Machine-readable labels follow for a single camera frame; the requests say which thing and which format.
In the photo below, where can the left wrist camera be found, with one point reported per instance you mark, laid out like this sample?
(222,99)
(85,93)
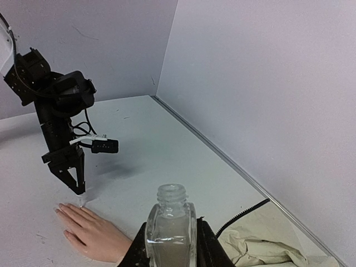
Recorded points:
(97,144)

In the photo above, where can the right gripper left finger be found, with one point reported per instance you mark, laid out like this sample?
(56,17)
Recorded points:
(136,254)

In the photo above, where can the beige jacket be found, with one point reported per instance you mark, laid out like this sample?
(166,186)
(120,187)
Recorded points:
(261,235)

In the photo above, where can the mannequin hand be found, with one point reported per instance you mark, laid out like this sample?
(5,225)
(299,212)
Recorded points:
(93,236)

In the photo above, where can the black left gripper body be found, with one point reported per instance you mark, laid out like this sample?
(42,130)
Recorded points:
(57,134)

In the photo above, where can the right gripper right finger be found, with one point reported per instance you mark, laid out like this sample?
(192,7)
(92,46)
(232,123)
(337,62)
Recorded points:
(209,251)

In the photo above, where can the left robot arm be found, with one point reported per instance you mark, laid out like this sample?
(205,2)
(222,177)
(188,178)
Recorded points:
(57,98)

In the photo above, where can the clear nail polish bottle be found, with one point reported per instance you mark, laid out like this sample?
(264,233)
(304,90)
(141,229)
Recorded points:
(171,229)

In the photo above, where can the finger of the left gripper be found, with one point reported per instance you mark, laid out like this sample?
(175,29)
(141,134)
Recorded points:
(61,171)
(80,172)

